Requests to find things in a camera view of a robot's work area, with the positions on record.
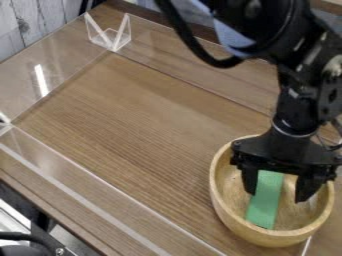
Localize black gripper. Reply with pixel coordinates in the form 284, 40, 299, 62
229, 118, 342, 203

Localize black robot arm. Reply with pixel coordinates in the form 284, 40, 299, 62
154, 0, 342, 202

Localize round wooden bowl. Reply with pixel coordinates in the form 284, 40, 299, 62
208, 140, 335, 248

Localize green flat rectangular block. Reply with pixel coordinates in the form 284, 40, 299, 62
244, 170, 284, 230

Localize black metal clamp bracket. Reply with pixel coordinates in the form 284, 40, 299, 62
29, 223, 68, 256

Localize clear acrylic corner bracket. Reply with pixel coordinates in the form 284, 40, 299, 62
84, 13, 130, 52

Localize black cable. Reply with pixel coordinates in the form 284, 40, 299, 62
0, 229, 33, 242

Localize clear acrylic enclosure wall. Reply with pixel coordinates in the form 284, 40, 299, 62
0, 12, 342, 256

